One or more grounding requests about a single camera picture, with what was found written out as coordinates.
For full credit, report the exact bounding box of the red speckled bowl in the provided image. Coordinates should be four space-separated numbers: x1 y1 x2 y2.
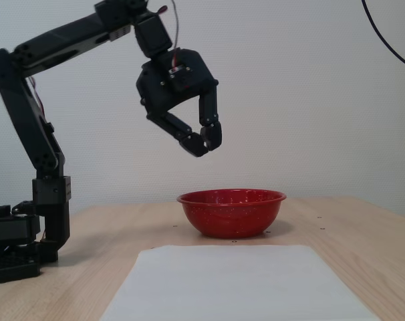
176 189 287 239

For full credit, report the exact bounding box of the thin servo wire cable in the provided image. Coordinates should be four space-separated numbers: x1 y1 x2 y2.
156 0 183 70
27 76 48 118

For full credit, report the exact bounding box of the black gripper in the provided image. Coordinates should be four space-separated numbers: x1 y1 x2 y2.
136 48 223 158

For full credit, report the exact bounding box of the thick dark hanging cable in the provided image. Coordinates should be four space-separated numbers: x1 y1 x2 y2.
361 0 405 72

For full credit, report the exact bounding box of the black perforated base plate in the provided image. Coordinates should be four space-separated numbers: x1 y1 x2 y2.
0 250 42 286

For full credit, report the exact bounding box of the white paper sheet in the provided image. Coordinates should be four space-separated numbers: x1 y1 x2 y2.
98 243 382 321

